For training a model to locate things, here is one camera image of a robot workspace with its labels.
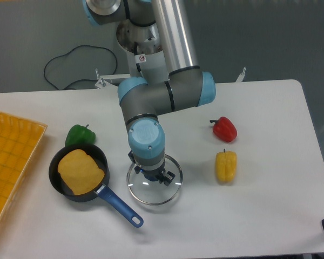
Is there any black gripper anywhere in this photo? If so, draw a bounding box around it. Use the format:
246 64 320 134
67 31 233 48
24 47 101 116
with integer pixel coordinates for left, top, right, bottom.
128 151 175 186

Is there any glass pot lid blue knob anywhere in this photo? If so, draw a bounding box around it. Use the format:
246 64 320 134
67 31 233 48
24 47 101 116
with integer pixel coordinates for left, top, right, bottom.
126 154 183 206

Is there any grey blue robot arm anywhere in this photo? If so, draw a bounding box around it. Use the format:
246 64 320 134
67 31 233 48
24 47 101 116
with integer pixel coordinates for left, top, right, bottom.
83 1 216 185

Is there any yellow toast slice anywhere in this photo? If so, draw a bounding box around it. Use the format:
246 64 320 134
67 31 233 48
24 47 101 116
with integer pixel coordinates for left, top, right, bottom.
58 149 105 195

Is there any yellow bell pepper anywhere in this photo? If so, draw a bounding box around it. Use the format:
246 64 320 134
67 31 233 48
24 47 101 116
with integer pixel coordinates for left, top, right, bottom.
215 149 237 183

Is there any green bell pepper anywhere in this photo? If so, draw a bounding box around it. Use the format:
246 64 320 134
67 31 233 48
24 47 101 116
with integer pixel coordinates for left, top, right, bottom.
65 124 96 147

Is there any red bell pepper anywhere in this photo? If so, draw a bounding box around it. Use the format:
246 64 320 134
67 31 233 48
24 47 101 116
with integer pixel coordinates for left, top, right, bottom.
210 117 237 142

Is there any yellow woven basket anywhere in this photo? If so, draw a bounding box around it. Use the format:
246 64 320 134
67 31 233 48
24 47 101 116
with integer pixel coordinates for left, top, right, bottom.
0 111 48 223

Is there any black saucepan blue handle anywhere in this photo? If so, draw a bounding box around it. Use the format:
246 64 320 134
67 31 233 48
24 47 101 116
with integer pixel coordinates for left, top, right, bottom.
49 144 144 228

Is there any black cable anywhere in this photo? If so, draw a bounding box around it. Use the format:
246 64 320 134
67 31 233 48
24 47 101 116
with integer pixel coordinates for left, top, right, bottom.
44 45 118 90

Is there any white table clamp bracket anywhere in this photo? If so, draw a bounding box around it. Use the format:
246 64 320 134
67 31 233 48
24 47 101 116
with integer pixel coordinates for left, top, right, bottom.
235 67 247 83

